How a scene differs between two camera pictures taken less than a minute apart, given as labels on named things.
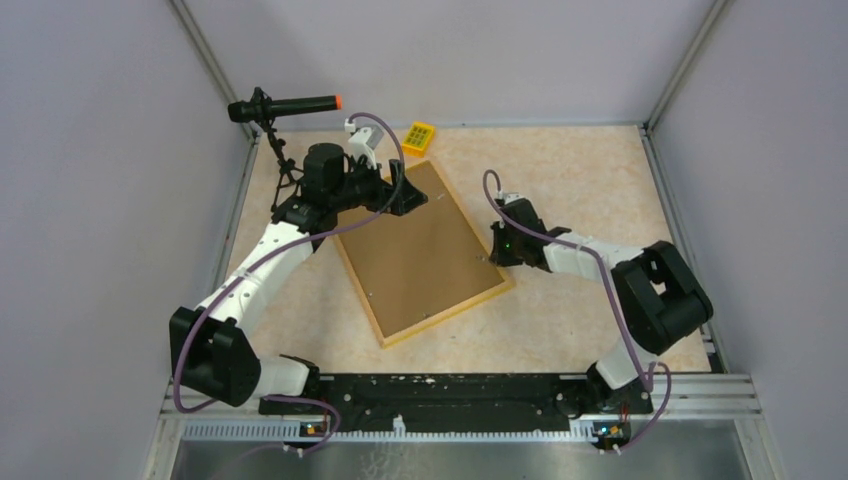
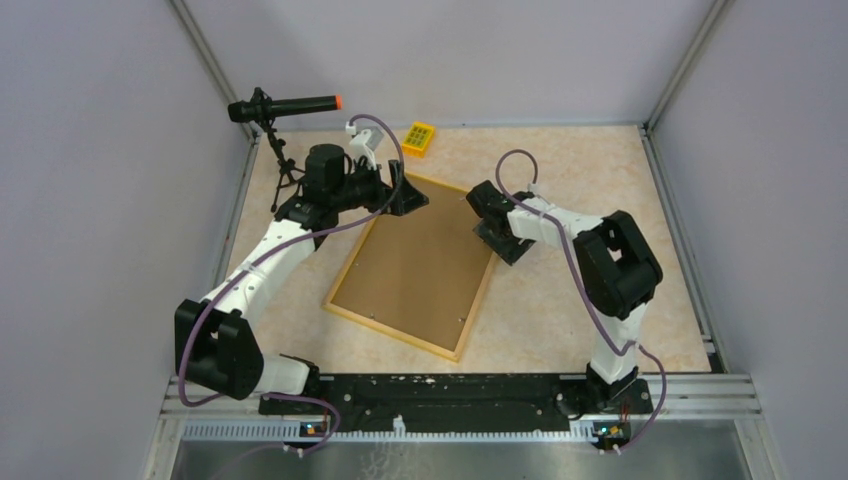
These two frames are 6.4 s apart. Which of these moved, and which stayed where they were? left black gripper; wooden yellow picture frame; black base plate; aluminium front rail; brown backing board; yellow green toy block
Moved: wooden yellow picture frame; brown backing board
Stayed: left black gripper; black base plate; yellow green toy block; aluminium front rail
